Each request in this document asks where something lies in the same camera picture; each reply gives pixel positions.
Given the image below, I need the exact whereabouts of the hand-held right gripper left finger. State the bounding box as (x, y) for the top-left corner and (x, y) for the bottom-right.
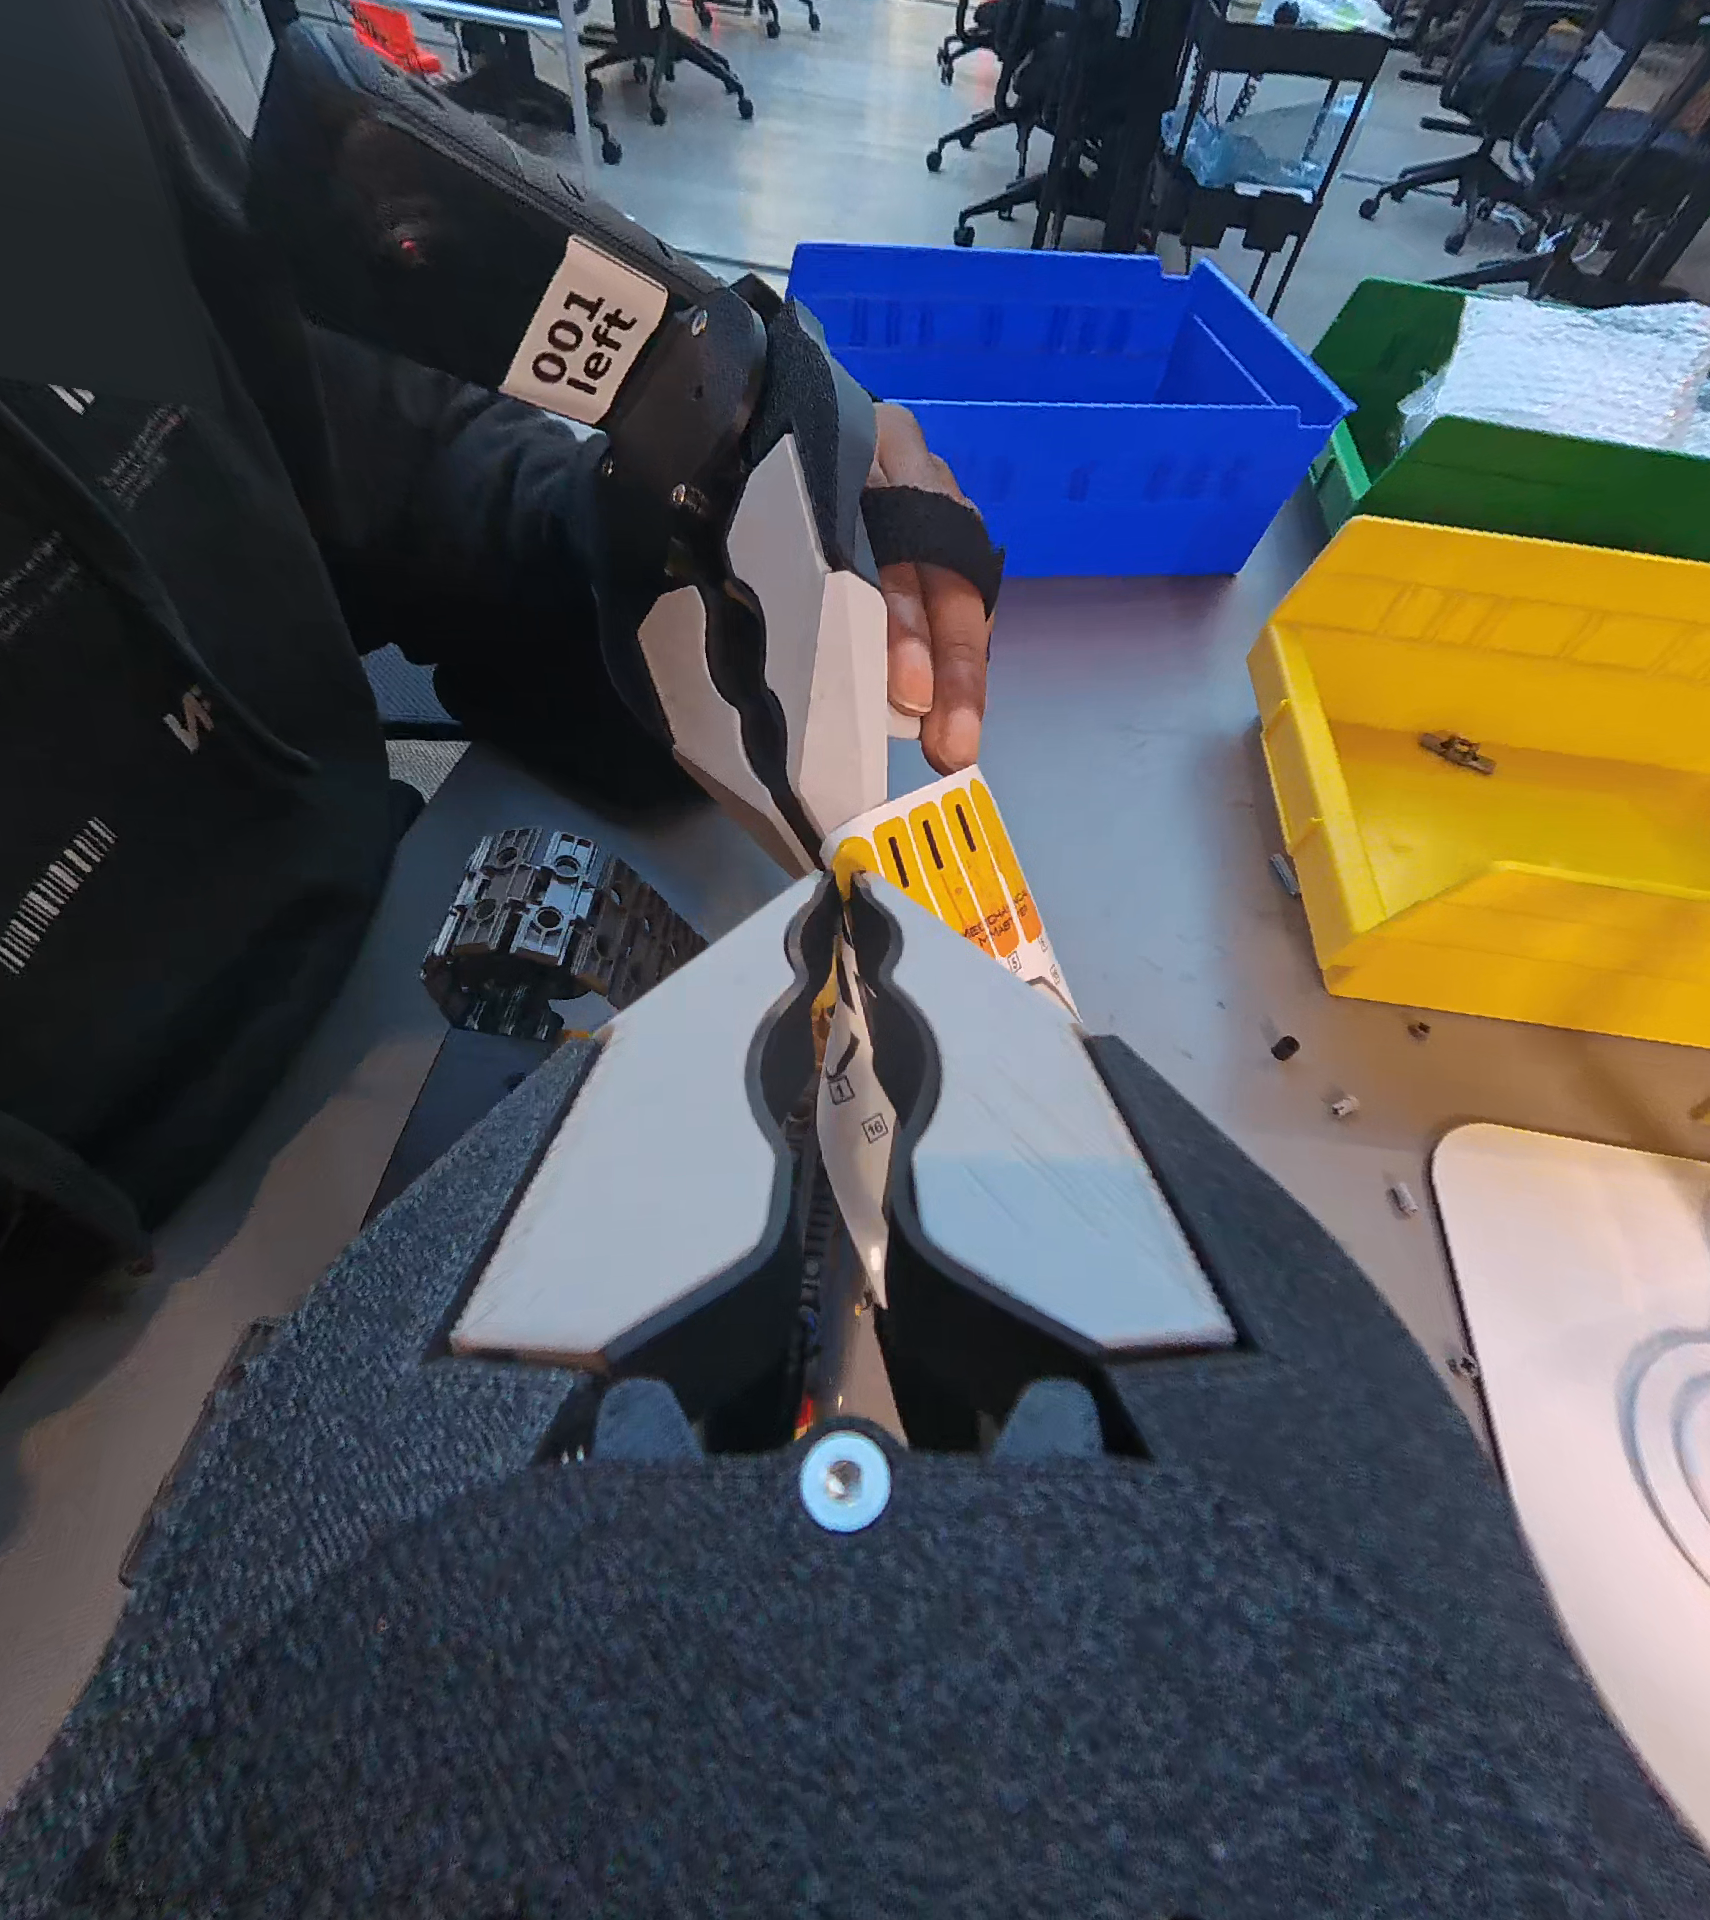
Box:
(448, 870), (838, 1450)

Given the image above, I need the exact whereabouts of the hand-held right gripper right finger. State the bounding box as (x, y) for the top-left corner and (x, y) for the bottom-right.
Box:
(852, 875), (1238, 1450)

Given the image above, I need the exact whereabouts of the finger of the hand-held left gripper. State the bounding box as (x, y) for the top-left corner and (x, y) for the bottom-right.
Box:
(634, 583), (822, 877)
(725, 433), (894, 846)

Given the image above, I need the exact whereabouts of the sticker sheet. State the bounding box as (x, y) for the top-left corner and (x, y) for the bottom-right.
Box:
(806, 766), (1084, 1310)

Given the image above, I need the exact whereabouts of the yellow tracked brick vehicle model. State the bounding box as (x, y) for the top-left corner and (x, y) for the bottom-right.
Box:
(411, 823), (713, 1051)

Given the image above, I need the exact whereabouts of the person's left forearm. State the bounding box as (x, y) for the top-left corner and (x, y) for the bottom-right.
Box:
(276, 323), (690, 805)

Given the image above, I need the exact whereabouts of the person's left hand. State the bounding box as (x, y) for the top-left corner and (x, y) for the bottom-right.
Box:
(868, 403), (1006, 776)

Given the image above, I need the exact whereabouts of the orange traffic cone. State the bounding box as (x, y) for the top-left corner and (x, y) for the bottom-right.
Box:
(346, 0), (446, 80)

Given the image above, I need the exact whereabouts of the blue storage bin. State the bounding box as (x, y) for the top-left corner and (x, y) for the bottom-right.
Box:
(788, 245), (1353, 583)

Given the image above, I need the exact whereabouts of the yellow storage bin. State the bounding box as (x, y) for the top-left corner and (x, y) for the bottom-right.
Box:
(1244, 514), (1710, 1062)

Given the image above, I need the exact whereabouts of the book stand with white base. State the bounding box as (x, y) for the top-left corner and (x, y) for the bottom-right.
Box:
(1430, 1122), (1710, 1920)

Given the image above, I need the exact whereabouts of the black utility cart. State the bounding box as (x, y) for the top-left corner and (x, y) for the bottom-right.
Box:
(1116, 0), (1395, 320)

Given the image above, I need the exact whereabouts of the green storage bin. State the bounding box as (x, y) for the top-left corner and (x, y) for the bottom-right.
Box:
(1312, 277), (1710, 581)

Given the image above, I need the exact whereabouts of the bubble wrap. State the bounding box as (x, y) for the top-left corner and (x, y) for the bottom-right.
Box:
(1395, 291), (1710, 465)

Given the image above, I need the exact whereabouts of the group of black office chairs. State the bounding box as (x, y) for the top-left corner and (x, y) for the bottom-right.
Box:
(465, 0), (1710, 307)

